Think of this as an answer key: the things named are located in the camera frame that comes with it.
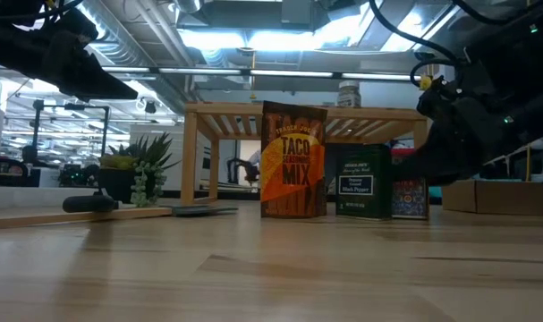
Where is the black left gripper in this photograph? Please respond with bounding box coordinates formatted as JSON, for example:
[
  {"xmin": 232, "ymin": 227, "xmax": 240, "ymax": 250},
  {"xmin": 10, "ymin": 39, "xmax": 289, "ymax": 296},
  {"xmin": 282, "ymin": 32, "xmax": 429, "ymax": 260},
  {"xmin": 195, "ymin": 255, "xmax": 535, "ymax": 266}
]
[{"xmin": 0, "ymin": 8, "xmax": 140, "ymax": 102}]

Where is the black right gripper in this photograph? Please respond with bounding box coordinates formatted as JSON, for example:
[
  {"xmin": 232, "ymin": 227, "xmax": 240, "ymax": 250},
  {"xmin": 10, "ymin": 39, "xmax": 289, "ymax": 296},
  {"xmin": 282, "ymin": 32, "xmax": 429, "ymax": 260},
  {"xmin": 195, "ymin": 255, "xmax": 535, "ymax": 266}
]
[{"xmin": 392, "ymin": 73, "xmax": 530, "ymax": 188}]

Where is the red-lidded smoked paprika tin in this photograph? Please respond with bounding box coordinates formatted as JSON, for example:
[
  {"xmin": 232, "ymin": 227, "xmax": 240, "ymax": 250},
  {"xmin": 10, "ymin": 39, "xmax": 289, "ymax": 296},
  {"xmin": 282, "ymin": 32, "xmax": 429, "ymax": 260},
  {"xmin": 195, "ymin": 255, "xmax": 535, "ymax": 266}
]
[{"xmin": 390, "ymin": 147, "xmax": 430, "ymax": 221}]

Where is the green black pepper tin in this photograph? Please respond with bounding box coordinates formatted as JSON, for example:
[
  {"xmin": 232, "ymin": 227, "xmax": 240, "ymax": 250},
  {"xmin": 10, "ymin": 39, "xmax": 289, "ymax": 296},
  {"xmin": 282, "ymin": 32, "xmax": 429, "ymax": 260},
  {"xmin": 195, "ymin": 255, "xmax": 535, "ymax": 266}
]
[{"xmin": 335, "ymin": 142, "xmax": 394, "ymax": 221}]

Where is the white-lidded bagel seasoning jar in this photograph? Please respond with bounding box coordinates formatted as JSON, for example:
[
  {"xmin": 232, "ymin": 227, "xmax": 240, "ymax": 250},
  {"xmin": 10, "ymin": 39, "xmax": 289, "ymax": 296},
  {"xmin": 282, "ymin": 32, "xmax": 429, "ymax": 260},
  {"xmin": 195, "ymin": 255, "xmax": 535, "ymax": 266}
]
[{"xmin": 336, "ymin": 80, "xmax": 362, "ymax": 108}]

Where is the orange taco seasoning packet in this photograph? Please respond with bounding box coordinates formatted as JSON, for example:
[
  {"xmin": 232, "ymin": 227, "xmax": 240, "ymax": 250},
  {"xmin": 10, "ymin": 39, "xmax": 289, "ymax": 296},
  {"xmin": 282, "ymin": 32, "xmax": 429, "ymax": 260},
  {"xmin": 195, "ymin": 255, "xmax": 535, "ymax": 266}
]
[{"xmin": 259, "ymin": 100, "xmax": 329, "ymax": 220}]

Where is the slatted wooden shelf rack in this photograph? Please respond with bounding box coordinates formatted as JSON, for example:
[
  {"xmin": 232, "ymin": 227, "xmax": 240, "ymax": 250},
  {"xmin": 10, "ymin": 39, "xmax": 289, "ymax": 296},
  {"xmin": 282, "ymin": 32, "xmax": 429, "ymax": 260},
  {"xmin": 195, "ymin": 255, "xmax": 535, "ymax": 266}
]
[{"xmin": 180, "ymin": 100, "xmax": 433, "ymax": 208}]

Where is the black metal stand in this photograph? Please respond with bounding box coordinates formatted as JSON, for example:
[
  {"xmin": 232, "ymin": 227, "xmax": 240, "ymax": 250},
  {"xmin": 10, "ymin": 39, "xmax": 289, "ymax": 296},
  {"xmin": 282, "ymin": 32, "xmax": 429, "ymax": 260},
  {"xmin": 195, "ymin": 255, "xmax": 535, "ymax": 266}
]
[{"xmin": 30, "ymin": 98, "xmax": 111, "ymax": 167}]

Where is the brown cardboard box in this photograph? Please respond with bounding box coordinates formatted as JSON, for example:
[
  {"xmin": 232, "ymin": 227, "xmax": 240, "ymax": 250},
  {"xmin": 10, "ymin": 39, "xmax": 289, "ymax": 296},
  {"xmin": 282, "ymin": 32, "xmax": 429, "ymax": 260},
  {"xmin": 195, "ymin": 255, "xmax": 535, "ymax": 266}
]
[{"xmin": 440, "ymin": 178, "xmax": 543, "ymax": 217}]

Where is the potted green succulent plant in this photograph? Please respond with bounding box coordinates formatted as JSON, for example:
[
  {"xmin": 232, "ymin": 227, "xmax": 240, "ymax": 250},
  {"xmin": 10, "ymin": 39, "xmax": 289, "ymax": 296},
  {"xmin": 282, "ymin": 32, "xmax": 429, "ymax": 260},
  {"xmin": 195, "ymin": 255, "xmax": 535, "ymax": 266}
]
[{"xmin": 96, "ymin": 131, "xmax": 182, "ymax": 209}]

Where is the long ceiling light strip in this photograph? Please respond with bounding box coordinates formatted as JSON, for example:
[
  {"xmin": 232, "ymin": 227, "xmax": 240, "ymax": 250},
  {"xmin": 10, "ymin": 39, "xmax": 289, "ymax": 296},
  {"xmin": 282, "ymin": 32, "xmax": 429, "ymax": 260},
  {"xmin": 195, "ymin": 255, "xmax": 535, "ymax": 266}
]
[{"xmin": 98, "ymin": 64, "xmax": 416, "ymax": 83}]

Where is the person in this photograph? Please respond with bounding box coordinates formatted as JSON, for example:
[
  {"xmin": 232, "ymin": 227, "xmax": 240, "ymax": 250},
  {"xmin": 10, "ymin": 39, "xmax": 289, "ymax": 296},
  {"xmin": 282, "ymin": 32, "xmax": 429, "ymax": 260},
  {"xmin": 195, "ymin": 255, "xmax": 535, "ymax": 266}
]
[{"xmin": 247, "ymin": 149, "xmax": 262, "ymax": 174}]

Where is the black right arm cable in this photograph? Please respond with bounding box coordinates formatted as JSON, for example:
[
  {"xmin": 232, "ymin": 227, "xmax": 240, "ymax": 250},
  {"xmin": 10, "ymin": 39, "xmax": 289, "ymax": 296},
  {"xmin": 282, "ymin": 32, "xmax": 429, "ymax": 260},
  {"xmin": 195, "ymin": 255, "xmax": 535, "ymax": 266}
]
[{"xmin": 368, "ymin": 0, "xmax": 461, "ymax": 87}]

